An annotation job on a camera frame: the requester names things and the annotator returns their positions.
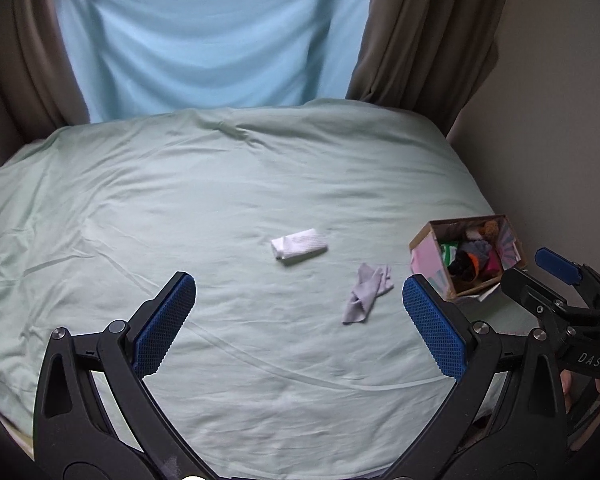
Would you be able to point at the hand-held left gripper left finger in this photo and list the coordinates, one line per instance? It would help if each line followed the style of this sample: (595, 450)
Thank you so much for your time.
(162, 325)

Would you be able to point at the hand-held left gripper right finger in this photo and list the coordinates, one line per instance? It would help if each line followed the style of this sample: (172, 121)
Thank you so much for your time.
(432, 325)

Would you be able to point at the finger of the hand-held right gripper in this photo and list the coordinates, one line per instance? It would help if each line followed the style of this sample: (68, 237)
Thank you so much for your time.
(530, 287)
(557, 265)

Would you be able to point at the pink pouch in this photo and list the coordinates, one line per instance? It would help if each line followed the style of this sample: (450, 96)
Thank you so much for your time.
(492, 266)

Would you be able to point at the cardboard box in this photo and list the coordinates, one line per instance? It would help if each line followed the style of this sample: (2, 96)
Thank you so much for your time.
(432, 265)

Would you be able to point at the grey-blue sock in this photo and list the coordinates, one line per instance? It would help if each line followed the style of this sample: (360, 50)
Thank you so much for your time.
(477, 247)

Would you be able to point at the black and orange soft item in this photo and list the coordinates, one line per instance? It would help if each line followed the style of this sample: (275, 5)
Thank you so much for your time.
(464, 266)

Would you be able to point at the green packet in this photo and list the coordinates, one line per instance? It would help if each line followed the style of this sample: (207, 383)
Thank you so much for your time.
(448, 254)

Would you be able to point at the beige plush toy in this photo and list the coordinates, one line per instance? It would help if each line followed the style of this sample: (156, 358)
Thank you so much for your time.
(487, 227)

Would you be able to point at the light grey cloth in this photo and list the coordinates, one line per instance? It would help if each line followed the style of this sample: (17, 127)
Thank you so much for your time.
(365, 292)

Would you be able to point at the white sock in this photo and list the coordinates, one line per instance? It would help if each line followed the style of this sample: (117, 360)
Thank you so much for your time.
(300, 245)

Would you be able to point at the person's right hand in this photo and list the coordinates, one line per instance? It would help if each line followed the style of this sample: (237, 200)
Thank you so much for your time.
(587, 425)

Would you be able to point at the light green bed sheet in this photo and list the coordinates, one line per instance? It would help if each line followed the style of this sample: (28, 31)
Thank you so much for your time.
(205, 185)

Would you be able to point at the beige curtain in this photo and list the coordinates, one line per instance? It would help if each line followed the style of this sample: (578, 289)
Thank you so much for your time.
(45, 50)
(420, 35)

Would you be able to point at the light blue hanging cloth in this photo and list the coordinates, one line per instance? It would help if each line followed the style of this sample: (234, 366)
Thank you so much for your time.
(205, 35)

